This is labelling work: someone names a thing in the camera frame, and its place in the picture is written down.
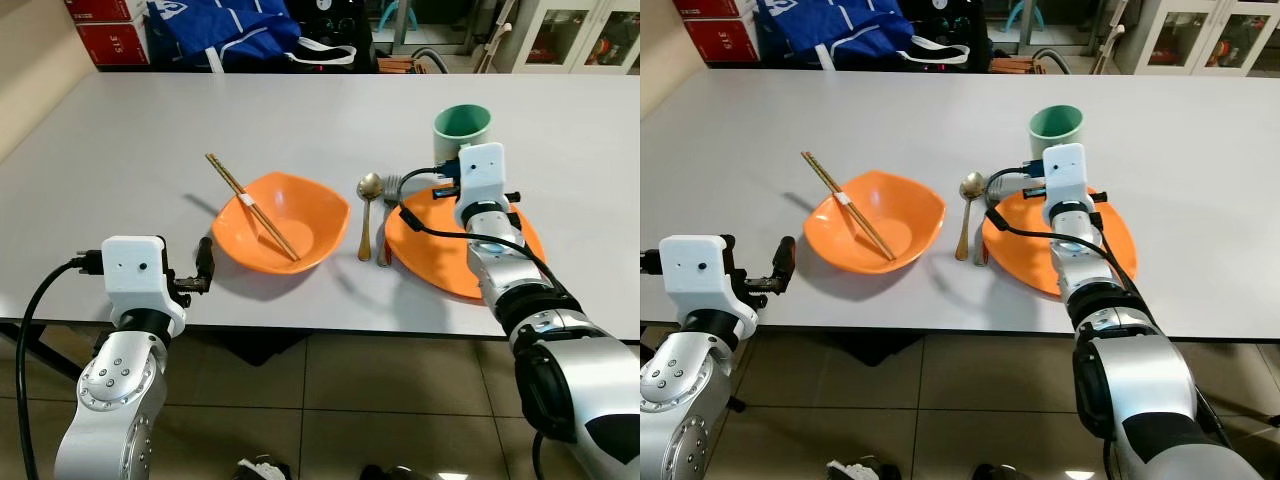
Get banded wooden chopsticks pair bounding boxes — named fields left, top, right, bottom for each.
left=800, top=150, right=898, bottom=261
left=205, top=152, right=302, bottom=263

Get green ceramic mug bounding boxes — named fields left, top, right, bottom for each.
left=1028, top=104, right=1086, bottom=166
left=431, top=104, right=494, bottom=168

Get orange plastic plate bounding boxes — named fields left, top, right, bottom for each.
left=384, top=188, right=548, bottom=302
left=981, top=186, right=1139, bottom=299

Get orange plastic bowl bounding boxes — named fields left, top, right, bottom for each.
left=803, top=170, right=947, bottom=275
left=211, top=172, right=353, bottom=276

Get brown wooden stool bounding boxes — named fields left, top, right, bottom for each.
left=989, top=54, right=1063, bottom=77
left=374, top=54, right=447, bottom=77

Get white glass-door cabinet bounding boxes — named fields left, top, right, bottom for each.
left=1118, top=0, right=1280, bottom=77
left=508, top=0, right=641, bottom=77

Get red printed cardboard box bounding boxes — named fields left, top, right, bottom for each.
left=77, top=21, right=152, bottom=69
left=689, top=19, right=760, bottom=64

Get black appliance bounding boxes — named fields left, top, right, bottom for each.
left=900, top=0, right=992, bottom=74
left=290, top=0, right=374, bottom=74

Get red and white cardboard box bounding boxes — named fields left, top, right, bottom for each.
left=671, top=0, right=742, bottom=20
left=64, top=0, right=137, bottom=24

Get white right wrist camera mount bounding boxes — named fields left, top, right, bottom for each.
left=454, top=143, right=514, bottom=234
left=1041, top=143, right=1102, bottom=233

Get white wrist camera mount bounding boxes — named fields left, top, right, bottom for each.
left=102, top=236, right=189, bottom=337
left=1041, top=143, right=1102, bottom=233
left=454, top=143, right=514, bottom=234
left=657, top=234, right=758, bottom=338

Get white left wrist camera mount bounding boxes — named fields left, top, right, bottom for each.
left=657, top=234, right=758, bottom=338
left=102, top=236, right=189, bottom=337

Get metal spoon gold handle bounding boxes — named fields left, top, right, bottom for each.
left=954, top=171, right=989, bottom=263
left=356, top=172, right=386, bottom=263

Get black table frame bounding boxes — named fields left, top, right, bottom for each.
left=0, top=322, right=83, bottom=383

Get blue bag white straps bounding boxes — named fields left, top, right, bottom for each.
left=147, top=0, right=357, bottom=74
left=754, top=0, right=972, bottom=72

